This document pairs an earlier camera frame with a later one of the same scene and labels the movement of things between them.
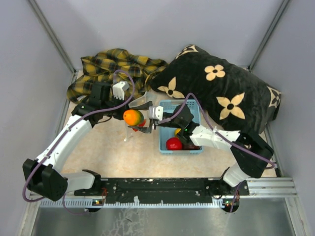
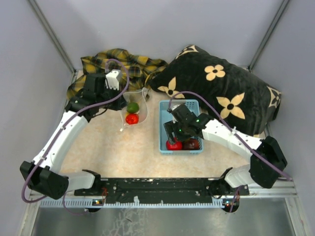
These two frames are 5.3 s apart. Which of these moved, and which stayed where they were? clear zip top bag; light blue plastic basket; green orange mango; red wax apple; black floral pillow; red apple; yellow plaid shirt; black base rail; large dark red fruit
Moved: clear zip top bag; red wax apple; green orange mango
Stayed: black floral pillow; black base rail; yellow plaid shirt; light blue plastic basket; large dark red fruit; red apple
